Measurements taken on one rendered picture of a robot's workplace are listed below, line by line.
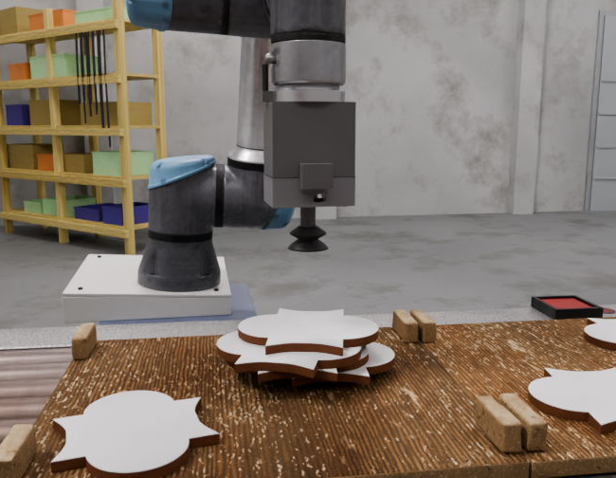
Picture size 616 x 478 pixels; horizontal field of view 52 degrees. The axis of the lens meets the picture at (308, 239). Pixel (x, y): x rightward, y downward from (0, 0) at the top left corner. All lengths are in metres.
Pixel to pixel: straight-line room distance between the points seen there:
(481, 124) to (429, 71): 1.03
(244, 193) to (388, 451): 0.67
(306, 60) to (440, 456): 0.37
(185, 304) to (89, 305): 0.16
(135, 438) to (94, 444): 0.03
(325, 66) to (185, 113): 7.55
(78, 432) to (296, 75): 0.37
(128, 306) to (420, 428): 0.67
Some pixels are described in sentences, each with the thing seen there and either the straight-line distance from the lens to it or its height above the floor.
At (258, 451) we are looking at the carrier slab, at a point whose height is 0.94.
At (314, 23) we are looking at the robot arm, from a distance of 0.63.
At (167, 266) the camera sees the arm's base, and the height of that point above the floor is 0.96.
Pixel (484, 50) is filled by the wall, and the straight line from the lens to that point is 9.07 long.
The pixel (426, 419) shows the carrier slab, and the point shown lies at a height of 0.94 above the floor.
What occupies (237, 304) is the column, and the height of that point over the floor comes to 0.87.
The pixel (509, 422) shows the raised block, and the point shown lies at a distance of 0.56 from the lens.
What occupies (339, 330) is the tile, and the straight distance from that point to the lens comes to 0.67.
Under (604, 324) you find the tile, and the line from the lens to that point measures 0.91.
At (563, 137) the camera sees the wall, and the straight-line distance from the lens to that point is 9.61.
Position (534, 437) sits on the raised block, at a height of 0.95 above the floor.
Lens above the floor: 1.20
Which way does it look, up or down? 10 degrees down
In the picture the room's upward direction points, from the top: straight up
